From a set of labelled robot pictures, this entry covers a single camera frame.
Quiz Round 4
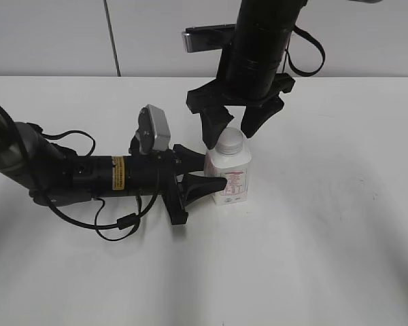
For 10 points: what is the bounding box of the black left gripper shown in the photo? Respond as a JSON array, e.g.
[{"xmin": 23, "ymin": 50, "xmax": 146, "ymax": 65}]
[{"xmin": 129, "ymin": 143, "xmax": 228, "ymax": 226}]

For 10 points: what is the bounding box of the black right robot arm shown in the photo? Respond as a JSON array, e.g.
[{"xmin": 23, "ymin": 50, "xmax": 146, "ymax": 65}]
[{"xmin": 182, "ymin": 0, "xmax": 306, "ymax": 149}]

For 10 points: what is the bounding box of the white screw cap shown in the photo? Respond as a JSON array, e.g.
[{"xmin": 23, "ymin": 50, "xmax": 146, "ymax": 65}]
[{"xmin": 216, "ymin": 127, "xmax": 243, "ymax": 156}]

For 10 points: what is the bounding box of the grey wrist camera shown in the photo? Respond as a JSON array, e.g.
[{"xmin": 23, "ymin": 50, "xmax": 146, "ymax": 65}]
[
  {"xmin": 182, "ymin": 24, "xmax": 235, "ymax": 53},
  {"xmin": 135, "ymin": 104, "xmax": 171, "ymax": 155}
]

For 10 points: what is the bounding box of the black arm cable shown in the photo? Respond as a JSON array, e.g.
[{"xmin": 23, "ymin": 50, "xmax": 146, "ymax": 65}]
[
  {"xmin": 284, "ymin": 26, "xmax": 326, "ymax": 76},
  {"xmin": 0, "ymin": 94, "xmax": 159, "ymax": 242}
]

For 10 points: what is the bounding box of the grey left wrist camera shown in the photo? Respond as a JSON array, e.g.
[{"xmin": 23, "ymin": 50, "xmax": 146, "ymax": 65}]
[{"xmin": 135, "ymin": 104, "xmax": 171, "ymax": 155}]

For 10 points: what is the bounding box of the white plastic bottle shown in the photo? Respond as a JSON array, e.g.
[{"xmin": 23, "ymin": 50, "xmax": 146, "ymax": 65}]
[{"xmin": 204, "ymin": 145, "xmax": 252, "ymax": 205}]

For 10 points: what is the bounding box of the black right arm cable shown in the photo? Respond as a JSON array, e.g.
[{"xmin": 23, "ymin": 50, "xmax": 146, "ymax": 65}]
[{"xmin": 284, "ymin": 26, "xmax": 326, "ymax": 76}]

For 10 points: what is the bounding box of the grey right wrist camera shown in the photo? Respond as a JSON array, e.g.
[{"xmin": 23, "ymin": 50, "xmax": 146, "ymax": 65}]
[{"xmin": 182, "ymin": 24, "xmax": 235, "ymax": 53}]

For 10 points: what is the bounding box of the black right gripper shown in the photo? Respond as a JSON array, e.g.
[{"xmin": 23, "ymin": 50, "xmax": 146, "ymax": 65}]
[{"xmin": 186, "ymin": 73, "xmax": 295, "ymax": 149}]

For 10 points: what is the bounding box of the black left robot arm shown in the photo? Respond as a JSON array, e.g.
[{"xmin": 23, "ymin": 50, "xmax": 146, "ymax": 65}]
[{"xmin": 0, "ymin": 105, "xmax": 227, "ymax": 225}]

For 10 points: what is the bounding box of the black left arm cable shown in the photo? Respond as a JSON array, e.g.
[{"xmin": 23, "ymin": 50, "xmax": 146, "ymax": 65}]
[{"xmin": 0, "ymin": 94, "xmax": 159, "ymax": 242}]

